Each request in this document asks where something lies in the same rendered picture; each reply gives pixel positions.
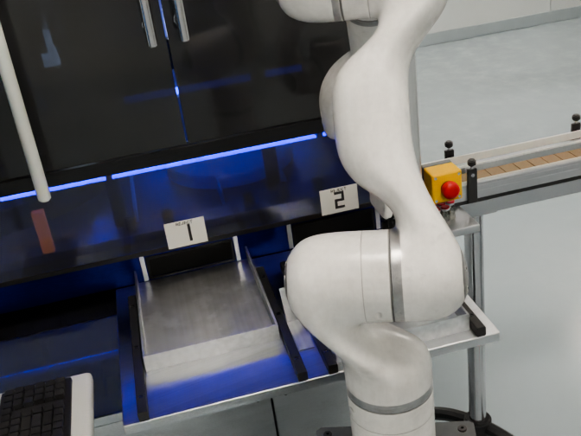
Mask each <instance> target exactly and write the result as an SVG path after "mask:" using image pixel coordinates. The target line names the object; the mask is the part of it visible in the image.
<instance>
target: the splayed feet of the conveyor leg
mask: <svg viewBox="0 0 581 436"><path fill-rule="evenodd" d="M434 410H435V420H445V421H467V420H468V421H470V422H472V423H474V426H475V430H476V436H514V435H513V434H511V433H510V432H508V431H507V430H505V429H503V428H502V427H500V426H497V425H496V424H494V423H492V419H491V416H490V414H489V413H487V412H486V414H487V418H486V420H485V421H484V422H480V423H476V422H474V421H472V420H470V418H469V412H464V411H462V410H458V409H455V408H449V407H434Z"/></svg>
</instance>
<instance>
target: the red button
mask: <svg viewBox="0 0 581 436"><path fill-rule="evenodd" d="M441 193H442V195H443V196H444V197H445V198H446V199H449V200H451V199H455V198H456V197H457V196H458V195H459V193H460V187H459V185H458V184H457V183H455V182H453V181H448V182H446V183H445V184H444V185H443V186H442V188H441Z"/></svg>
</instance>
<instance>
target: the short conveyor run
mask: <svg viewBox="0 0 581 436"><path fill-rule="evenodd" d="M571 119H572V120H573V121H574V123H572V124H571V132H567V133H563V134H559V135H555V136H551V137H546V138H539V139H535V140H530V141H526V142H522V143H518V144H511V145H506V146H502V147H498V148H494V149H489V150H485V151H478V152H474V153H470V154H465V155H461V156H457V157H454V150H453V149H451V147H452V146H453V142H452V141H451V140H447V141H446V142H444V146H445V147H446V148H447V150H445V151H444V159H441V160H437V161H433V162H429V163H422V164H421V165H423V164H430V163H435V162H438V161H443V160H447V159H449V160H450V161H451V162H452V163H453V164H457V165H456V166H457V167H458V168H459V169H460V170H461V171H462V192H463V197H462V198H460V199H456V200H455V204H454V205H455V207H458V206H460V207H462V208H463V209H464V210H465V211H466V212H467V213H468V214H469V215H470V216H475V215H482V214H486V213H490V212H494V211H498V210H502V209H506V208H512V207H517V206H520V205H525V204H528V203H533V202H539V201H544V200H547V199H552V198H555V197H560V196H566V195H570V194H574V193H578V192H581V123H580V122H578V121H579V120H580V115H579V114H578V113H575V114H573V115H572V118H571ZM567 140H570V141H567ZM564 141H566V142H564ZM560 142H562V143H560ZM555 143H557V144H555ZM548 144H549V145H548ZM543 145H545V146H543ZM540 146H542V147H540ZM535 147H538V148H535ZM531 148H533V149H531ZM528 149H530V150H528ZM524 150H525V151H524ZM516 151H518V152H516ZM511 152H513V153H511ZM507 153H509V154H507ZM503 154H506V155H503ZM499 155H501V156H499ZM495 156H497V157H495ZM487 157H489V158H487ZM483 158H485V159H483ZM479 159H481V160H479ZM476 160H477V161H476Z"/></svg>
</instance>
